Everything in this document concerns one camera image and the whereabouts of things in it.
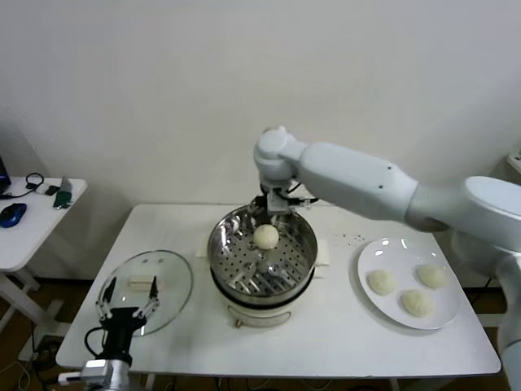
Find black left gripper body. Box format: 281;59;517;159
99;307;147;362

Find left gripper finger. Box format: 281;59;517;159
135;275;162;325
95;276;119;324

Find round glass lid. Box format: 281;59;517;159
97;249;194;337

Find white steamed baozi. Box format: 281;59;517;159
398;289;435;318
368;269;396;295
253;223;280;250
415;263;448;289

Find stainless steel steamer basket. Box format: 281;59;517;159
195;203;331;305

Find white side table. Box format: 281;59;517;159
0;176;88;351

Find cream electric cooker base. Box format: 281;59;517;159
209;260;327;330

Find blue computer mouse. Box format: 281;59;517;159
0;202;28;228

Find white round plate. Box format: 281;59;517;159
357;237;462;330

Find dark laptop screen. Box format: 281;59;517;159
0;156;11;196

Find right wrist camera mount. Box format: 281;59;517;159
266;189;293;216

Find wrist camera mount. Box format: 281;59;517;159
56;371;85;386
266;189;293;216

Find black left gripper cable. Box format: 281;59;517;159
83;327;107;362

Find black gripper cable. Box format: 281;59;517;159
284;182;322;209
83;327;107;362

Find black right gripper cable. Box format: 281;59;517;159
284;182;322;209

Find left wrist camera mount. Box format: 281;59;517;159
56;371;85;386

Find tangled floor cables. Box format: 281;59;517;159
18;333;66;391

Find white furniture base frame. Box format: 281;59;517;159
463;287;510;327

